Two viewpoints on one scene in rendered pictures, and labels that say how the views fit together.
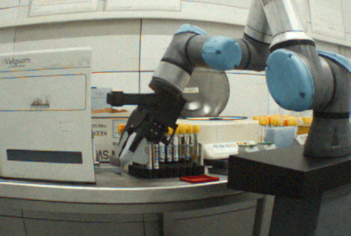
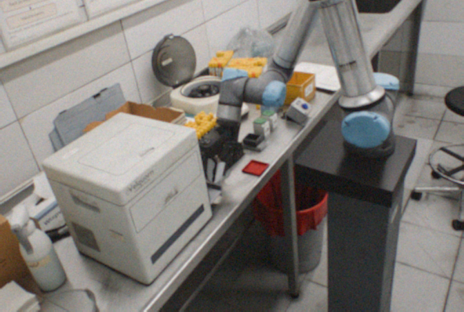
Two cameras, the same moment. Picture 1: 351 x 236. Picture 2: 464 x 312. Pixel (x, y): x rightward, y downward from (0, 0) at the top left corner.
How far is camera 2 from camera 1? 88 cm
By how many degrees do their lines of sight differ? 37
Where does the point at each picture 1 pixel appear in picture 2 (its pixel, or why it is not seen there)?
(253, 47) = (285, 74)
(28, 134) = (166, 226)
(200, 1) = not seen: outside the picture
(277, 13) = (358, 79)
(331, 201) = not seen: hidden behind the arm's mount
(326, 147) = (380, 151)
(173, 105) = (235, 130)
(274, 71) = (354, 127)
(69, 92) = (189, 171)
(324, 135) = not seen: hidden behind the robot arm
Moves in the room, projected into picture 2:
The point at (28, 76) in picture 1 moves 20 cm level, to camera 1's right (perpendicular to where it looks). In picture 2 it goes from (155, 184) to (230, 154)
